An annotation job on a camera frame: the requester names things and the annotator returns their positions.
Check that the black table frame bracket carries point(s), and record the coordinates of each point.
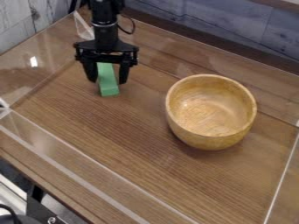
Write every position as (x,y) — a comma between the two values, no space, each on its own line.
(46,210)

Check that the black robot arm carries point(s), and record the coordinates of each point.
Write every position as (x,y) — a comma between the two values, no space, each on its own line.
(107,48)

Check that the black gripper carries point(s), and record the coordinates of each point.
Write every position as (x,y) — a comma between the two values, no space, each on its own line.
(121,53)

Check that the clear acrylic tray wall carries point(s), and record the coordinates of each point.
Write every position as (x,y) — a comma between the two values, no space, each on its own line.
(101,153)

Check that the green rectangular block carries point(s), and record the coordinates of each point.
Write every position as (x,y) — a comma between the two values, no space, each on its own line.
(107,80)

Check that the wooden bowl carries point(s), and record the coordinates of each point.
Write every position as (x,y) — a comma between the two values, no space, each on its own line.
(209,111)

